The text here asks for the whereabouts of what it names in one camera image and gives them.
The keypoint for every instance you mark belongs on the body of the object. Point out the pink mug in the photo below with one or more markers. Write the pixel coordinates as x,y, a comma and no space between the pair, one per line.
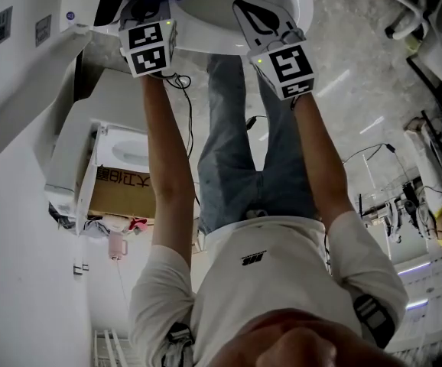
117,245

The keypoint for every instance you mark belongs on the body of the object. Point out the white toilet seat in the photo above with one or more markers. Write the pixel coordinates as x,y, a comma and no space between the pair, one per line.
213,17

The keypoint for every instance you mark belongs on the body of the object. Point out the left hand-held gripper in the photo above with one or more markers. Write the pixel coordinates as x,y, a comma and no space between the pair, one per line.
146,36

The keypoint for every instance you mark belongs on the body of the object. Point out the pile of clothes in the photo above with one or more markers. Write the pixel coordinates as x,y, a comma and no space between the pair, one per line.
110,224

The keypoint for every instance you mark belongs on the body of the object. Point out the person's right forearm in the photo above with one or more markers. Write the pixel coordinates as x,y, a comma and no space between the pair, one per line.
320,155

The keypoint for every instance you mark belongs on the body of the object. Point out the person's white t-shirt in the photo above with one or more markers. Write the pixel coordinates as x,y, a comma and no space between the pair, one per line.
274,277

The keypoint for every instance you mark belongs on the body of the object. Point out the person's face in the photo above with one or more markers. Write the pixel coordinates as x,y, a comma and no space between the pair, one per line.
297,342

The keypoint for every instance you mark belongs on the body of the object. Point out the equipment stand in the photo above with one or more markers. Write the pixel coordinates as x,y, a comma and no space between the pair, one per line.
393,212

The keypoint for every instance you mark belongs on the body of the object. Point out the white slatted rack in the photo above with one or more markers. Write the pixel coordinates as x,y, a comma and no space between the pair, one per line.
110,350

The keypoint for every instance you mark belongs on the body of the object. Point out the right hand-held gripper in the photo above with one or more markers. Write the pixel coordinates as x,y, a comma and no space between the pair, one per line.
291,65

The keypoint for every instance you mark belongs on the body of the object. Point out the white box with toilet picture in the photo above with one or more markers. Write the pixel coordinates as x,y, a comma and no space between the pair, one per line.
81,143

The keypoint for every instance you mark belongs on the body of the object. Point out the white wall socket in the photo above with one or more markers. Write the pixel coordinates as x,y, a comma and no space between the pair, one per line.
79,268

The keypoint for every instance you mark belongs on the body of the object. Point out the person's blue jeans legs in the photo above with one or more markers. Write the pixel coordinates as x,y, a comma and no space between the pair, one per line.
232,166

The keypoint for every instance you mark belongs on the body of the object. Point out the person's left forearm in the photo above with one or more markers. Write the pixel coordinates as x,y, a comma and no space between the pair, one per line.
167,159

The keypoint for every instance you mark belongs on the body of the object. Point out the brown cardboard box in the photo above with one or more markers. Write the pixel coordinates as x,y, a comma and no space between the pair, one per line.
123,197

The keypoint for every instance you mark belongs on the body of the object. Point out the white office chair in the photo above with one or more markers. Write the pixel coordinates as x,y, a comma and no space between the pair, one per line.
441,33

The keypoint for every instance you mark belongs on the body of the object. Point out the black power adapter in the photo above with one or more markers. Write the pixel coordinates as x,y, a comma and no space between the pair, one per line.
251,122

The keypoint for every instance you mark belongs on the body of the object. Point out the white toilet lid with stickers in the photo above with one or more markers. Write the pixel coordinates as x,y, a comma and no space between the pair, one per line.
18,75

